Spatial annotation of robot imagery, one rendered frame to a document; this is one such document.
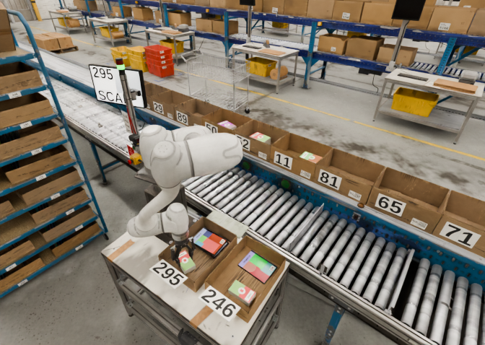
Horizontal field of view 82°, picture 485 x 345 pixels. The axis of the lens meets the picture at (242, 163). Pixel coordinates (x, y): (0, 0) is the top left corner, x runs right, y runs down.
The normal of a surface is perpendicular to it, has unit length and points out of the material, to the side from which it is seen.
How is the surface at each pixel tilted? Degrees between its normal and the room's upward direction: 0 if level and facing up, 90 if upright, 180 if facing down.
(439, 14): 90
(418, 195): 89
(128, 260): 0
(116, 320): 0
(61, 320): 0
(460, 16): 90
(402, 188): 89
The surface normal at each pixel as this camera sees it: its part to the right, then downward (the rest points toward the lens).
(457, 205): -0.63, 0.43
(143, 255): 0.01, -0.82
